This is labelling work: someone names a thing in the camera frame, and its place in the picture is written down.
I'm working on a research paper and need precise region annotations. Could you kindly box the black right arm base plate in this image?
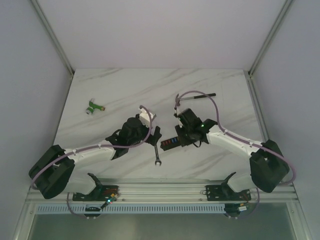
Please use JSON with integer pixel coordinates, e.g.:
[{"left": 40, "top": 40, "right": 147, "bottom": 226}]
[{"left": 204, "top": 185, "right": 252, "bottom": 202}]

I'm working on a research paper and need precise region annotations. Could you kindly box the black fuse box base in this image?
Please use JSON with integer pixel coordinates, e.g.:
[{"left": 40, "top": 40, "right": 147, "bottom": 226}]
[{"left": 160, "top": 136, "right": 181, "bottom": 151}]

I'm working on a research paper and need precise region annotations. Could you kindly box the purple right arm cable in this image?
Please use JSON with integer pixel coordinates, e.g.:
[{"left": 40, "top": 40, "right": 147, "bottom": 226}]
[{"left": 173, "top": 90, "right": 298, "bottom": 221}]

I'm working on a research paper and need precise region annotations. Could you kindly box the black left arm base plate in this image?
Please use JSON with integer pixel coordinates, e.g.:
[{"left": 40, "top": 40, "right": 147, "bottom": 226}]
[{"left": 72, "top": 185, "right": 119, "bottom": 202}]

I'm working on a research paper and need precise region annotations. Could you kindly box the green white connector plug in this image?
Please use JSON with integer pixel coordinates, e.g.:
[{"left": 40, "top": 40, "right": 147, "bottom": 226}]
[{"left": 85, "top": 98, "right": 106, "bottom": 115}]

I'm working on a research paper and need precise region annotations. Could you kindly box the claw hammer black handle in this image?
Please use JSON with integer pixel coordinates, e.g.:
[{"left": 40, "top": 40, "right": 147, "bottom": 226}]
[{"left": 176, "top": 93, "right": 217, "bottom": 107}]

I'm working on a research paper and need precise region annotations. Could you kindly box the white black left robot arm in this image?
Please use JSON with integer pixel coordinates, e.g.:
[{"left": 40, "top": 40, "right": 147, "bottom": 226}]
[{"left": 28, "top": 114, "right": 162, "bottom": 201}]

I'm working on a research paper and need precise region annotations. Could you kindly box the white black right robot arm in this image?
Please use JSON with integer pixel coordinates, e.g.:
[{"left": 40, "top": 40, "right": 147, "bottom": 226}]
[{"left": 174, "top": 108, "right": 290, "bottom": 200}]

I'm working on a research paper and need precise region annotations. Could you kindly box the silver open-end wrench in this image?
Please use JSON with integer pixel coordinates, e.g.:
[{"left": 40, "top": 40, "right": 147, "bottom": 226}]
[{"left": 154, "top": 144, "right": 162, "bottom": 167}]

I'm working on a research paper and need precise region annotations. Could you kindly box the white slotted cable duct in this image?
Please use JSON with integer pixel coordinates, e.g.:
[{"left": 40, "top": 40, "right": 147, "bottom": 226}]
[{"left": 35, "top": 203, "right": 226, "bottom": 215}]

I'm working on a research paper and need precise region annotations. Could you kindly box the aluminium rail frame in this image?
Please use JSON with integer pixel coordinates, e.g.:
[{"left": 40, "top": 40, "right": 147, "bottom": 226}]
[{"left": 14, "top": 0, "right": 320, "bottom": 240}]

